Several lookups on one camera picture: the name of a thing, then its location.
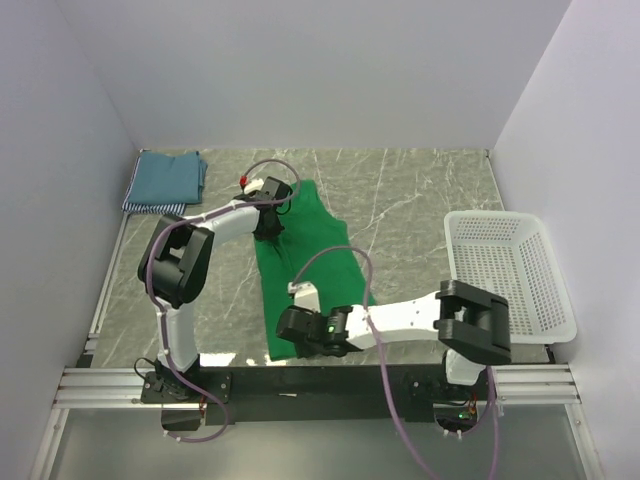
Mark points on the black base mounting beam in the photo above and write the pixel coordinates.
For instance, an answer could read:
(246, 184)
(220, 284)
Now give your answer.
(231, 395)

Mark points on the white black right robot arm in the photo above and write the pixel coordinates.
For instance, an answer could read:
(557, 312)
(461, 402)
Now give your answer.
(472, 323)

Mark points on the green tank top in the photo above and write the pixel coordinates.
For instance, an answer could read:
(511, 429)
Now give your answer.
(308, 229)

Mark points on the white plastic laundry basket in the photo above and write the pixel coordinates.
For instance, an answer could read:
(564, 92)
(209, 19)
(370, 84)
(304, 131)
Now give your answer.
(509, 254)

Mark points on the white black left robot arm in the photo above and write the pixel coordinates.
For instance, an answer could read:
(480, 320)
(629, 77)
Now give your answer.
(174, 267)

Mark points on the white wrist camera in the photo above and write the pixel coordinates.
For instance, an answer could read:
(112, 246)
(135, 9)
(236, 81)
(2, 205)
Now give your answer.
(249, 186)
(304, 295)

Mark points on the blue white striped tank top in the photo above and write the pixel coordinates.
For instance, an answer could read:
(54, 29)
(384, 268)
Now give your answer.
(150, 207)

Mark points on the teal blue tank top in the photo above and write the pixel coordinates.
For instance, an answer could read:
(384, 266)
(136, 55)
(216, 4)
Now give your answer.
(188, 172)

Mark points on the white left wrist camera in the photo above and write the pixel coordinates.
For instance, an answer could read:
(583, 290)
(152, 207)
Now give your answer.
(249, 186)

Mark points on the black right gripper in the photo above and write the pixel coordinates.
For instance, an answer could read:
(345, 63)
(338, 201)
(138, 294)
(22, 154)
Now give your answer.
(304, 351)

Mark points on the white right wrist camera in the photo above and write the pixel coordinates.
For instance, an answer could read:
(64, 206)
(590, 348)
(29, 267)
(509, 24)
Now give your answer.
(304, 295)

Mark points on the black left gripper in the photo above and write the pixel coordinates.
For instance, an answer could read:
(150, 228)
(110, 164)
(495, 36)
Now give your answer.
(273, 231)

